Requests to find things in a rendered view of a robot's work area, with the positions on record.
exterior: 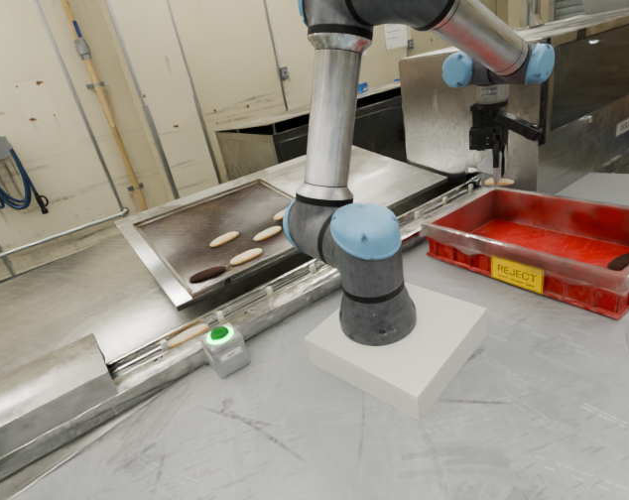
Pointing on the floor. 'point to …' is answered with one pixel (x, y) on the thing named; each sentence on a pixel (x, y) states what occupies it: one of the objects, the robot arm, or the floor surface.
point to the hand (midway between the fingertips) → (500, 177)
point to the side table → (160, 447)
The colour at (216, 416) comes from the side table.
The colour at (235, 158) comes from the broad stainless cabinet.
